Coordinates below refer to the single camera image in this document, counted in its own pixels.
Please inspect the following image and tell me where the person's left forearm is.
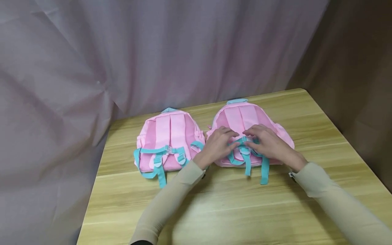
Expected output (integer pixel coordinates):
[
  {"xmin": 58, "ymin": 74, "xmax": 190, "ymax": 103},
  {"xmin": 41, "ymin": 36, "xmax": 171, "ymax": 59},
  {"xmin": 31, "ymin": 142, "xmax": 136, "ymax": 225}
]
[{"xmin": 129, "ymin": 160, "xmax": 206, "ymax": 245}]

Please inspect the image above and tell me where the person's right forearm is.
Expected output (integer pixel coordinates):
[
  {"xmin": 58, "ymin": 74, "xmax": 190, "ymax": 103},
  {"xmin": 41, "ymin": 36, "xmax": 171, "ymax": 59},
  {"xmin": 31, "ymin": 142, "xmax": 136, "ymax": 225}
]
[{"xmin": 290, "ymin": 162, "xmax": 392, "ymax": 245}]

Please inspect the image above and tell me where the person's right hand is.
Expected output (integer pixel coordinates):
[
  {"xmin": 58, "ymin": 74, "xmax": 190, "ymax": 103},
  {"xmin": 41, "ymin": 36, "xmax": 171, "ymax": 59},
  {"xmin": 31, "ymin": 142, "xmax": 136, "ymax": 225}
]
[{"xmin": 242, "ymin": 124, "xmax": 309, "ymax": 173}]

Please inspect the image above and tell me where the person's left hand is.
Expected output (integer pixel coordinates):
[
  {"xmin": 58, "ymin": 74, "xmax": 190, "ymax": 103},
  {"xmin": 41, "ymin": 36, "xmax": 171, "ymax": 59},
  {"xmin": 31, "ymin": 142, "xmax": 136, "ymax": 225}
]
[{"xmin": 193, "ymin": 126, "xmax": 241, "ymax": 170}]

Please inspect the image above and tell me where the pink backpack with blue straps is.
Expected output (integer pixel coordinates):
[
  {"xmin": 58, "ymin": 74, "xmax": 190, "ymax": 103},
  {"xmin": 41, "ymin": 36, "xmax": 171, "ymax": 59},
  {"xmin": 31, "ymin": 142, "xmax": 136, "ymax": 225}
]
[
  {"xmin": 133, "ymin": 108, "xmax": 206, "ymax": 189},
  {"xmin": 207, "ymin": 98, "xmax": 295, "ymax": 185}
]

